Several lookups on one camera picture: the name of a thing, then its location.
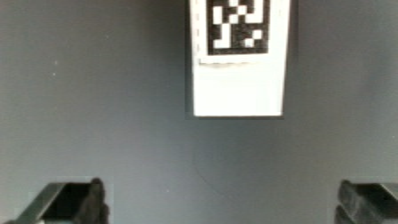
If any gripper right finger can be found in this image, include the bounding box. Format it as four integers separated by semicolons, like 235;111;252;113
334;180;398;224

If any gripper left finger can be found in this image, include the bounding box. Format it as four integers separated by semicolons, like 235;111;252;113
7;178;110;224

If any white table leg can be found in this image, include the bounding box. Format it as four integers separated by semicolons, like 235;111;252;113
190;0;291;117

